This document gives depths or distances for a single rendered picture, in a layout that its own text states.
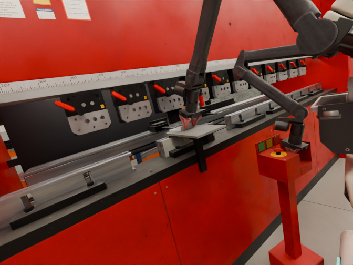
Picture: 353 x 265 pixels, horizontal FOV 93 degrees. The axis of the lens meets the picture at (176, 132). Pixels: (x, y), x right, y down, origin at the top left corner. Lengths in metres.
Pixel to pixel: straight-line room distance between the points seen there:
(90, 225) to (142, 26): 0.87
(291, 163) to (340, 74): 1.89
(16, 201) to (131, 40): 0.77
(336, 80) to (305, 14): 2.20
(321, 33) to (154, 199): 0.76
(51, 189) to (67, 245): 0.21
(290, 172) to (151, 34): 0.94
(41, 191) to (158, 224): 0.48
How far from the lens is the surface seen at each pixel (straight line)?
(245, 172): 1.21
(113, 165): 0.82
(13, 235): 0.79
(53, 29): 0.85
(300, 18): 0.58
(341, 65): 2.73
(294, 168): 1.01
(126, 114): 0.80
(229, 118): 1.24
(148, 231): 0.86
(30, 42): 0.83
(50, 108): 1.32
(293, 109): 0.99
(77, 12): 0.89
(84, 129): 0.77
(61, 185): 0.82
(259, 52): 1.06
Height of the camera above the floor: 1.17
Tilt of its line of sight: 11 degrees down
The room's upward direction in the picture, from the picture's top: 13 degrees counter-clockwise
